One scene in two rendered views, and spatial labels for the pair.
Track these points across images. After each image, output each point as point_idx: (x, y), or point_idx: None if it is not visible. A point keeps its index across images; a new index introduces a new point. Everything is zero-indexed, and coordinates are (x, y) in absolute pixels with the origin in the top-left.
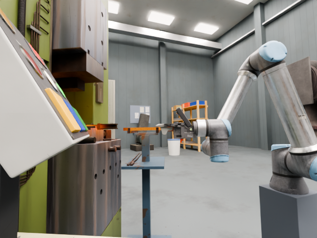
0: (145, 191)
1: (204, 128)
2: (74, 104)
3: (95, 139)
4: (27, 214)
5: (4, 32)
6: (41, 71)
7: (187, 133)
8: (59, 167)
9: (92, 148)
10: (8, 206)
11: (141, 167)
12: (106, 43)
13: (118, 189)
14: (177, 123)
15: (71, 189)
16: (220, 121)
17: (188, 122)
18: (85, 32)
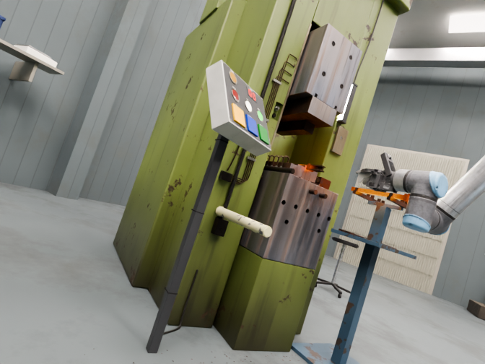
0: (359, 280)
1: (401, 178)
2: (310, 152)
3: (294, 171)
4: (234, 206)
5: (224, 84)
6: (242, 100)
7: (384, 183)
8: (265, 189)
9: (287, 177)
10: (216, 161)
11: (352, 235)
12: (351, 86)
13: (315, 244)
14: (373, 170)
15: (265, 207)
16: (426, 172)
17: (389, 170)
18: (317, 78)
